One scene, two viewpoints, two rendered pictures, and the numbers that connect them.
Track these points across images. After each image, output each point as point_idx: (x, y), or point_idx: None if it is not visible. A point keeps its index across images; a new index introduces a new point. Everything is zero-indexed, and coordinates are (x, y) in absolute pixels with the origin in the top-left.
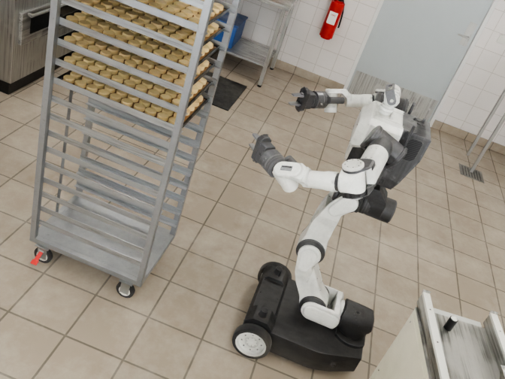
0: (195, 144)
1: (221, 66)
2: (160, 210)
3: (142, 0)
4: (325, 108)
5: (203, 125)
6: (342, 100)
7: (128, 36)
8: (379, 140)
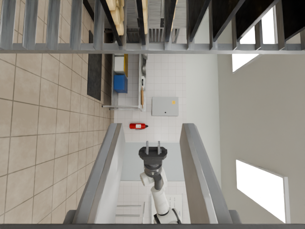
0: (51, 44)
1: (165, 51)
2: None
3: None
4: (145, 175)
5: (81, 48)
6: (159, 187)
7: None
8: None
